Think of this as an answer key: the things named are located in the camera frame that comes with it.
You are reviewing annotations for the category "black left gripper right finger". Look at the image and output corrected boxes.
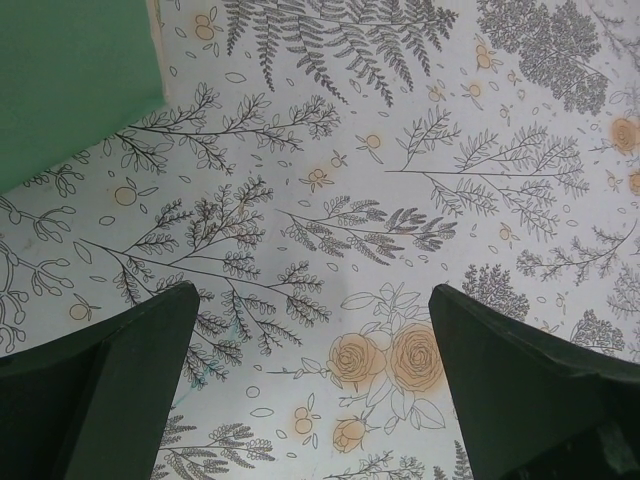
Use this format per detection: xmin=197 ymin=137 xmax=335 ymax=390
xmin=429 ymin=284 xmax=639 ymax=479

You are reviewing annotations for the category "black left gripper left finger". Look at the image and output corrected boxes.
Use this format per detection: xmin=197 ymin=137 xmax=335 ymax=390
xmin=1 ymin=282 xmax=200 ymax=479

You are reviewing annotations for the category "cream and green paper bag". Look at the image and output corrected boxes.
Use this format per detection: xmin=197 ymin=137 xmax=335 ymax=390
xmin=1 ymin=1 xmax=168 ymax=191

